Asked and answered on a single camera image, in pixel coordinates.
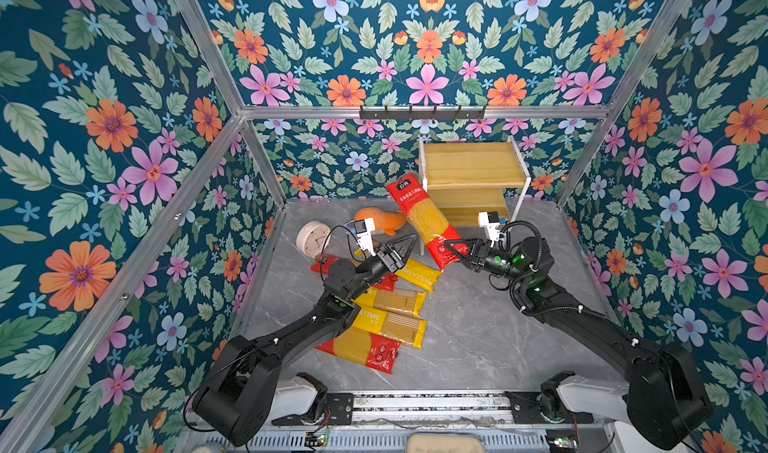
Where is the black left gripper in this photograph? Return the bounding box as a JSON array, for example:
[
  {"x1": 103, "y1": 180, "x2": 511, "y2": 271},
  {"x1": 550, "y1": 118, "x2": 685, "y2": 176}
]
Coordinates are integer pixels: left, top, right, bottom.
[{"x1": 346, "y1": 233, "x2": 416, "y2": 304}]

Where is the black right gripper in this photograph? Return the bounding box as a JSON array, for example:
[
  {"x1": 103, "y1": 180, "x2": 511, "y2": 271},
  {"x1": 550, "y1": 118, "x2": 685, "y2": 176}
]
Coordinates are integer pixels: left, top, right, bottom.
[{"x1": 447, "y1": 241, "x2": 532, "y2": 290}]

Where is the red spaghetti bag front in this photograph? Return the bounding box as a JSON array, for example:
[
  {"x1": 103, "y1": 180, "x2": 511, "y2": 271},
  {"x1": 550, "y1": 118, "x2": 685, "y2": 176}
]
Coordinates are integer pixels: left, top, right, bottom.
[{"x1": 386, "y1": 173, "x2": 463, "y2": 271}]

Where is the red spaghetti bag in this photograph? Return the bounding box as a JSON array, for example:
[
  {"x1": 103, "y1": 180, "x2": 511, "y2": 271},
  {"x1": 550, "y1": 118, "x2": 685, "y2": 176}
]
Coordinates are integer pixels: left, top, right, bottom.
[
  {"x1": 310, "y1": 253, "x2": 400, "y2": 293},
  {"x1": 386, "y1": 173, "x2": 463, "y2": 271}
]

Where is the red spaghetti bag under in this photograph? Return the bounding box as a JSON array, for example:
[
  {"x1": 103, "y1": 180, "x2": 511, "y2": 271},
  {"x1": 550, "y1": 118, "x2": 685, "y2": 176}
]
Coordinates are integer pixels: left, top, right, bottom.
[{"x1": 316, "y1": 327, "x2": 401, "y2": 374}]

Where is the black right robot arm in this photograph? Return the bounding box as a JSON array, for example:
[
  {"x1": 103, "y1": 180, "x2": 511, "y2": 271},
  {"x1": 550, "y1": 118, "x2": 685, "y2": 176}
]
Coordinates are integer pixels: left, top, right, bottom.
[{"x1": 445, "y1": 236, "x2": 714, "y2": 451}]

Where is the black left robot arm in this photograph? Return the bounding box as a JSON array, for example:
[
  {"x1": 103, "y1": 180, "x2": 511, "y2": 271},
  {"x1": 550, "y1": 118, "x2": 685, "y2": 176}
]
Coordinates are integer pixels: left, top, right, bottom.
[{"x1": 190, "y1": 233, "x2": 417, "y2": 446}]

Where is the white wooden two-tier shelf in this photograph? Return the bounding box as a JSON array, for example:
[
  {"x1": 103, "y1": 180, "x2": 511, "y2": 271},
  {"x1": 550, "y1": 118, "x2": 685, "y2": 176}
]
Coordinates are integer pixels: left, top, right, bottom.
[{"x1": 418, "y1": 140, "x2": 531, "y2": 229}]

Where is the orange plush whale toy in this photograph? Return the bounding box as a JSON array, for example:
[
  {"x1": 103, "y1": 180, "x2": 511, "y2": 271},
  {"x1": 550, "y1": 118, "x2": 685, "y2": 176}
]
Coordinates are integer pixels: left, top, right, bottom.
[{"x1": 354, "y1": 207, "x2": 407, "y2": 236}]

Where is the yellow Pastatime bag top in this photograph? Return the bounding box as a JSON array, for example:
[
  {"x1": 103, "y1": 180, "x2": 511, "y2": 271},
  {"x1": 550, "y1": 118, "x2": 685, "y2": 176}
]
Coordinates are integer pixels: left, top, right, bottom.
[{"x1": 374, "y1": 245, "x2": 442, "y2": 293}]

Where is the yellow pastatime bag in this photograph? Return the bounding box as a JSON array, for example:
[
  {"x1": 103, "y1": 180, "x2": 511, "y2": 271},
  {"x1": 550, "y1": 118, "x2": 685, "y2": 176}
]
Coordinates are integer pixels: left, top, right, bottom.
[
  {"x1": 374, "y1": 245, "x2": 442, "y2": 293},
  {"x1": 355, "y1": 287, "x2": 427, "y2": 318},
  {"x1": 352, "y1": 306, "x2": 427, "y2": 349}
]

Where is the yellow Pastatime bag middle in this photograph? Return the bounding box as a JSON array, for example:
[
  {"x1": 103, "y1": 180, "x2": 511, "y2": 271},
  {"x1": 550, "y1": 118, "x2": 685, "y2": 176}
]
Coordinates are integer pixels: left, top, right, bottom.
[{"x1": 355, "y1": 287, "x2": 427, "y2": 318}]

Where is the yellow Pastatime bag lower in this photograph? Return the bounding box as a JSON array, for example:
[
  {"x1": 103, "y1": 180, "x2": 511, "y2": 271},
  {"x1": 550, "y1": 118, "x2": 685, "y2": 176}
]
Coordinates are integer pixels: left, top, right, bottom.
[{"x1": 352, "y1": 306, "x2": 427, "y2": 349}]

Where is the round pink alarm clock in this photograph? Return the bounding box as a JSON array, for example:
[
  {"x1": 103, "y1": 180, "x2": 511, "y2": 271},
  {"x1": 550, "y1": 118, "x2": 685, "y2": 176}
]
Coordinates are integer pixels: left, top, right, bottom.
[{"x1": 296, "y1": 220, "x2": 331, "y2": 258}]

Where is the beige padded object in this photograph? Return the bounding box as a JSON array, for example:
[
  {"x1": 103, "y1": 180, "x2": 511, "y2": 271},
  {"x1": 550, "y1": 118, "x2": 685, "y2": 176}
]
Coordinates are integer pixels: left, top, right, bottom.
[{"x1": 405, "y1": 433, "x2": 487, "y2": 453}]

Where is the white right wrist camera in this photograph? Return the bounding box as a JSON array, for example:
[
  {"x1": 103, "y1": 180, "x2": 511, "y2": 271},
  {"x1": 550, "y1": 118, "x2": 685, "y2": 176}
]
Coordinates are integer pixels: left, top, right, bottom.
[{"x1": 478, "y1": 211, "x2": 501, "y2": 244}]

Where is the black hook rail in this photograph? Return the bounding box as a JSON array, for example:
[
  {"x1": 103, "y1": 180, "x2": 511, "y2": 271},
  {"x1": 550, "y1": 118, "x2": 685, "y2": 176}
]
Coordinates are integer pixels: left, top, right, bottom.
[{"x1": 358, "y1": 105, "x2": 486, "y2": 122}]

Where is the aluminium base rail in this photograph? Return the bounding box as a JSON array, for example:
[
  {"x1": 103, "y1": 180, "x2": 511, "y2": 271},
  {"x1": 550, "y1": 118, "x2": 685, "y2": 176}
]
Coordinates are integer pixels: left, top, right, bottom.
[{"x1": 197, "y1": 389, "x2": 673, "y2": 430}]

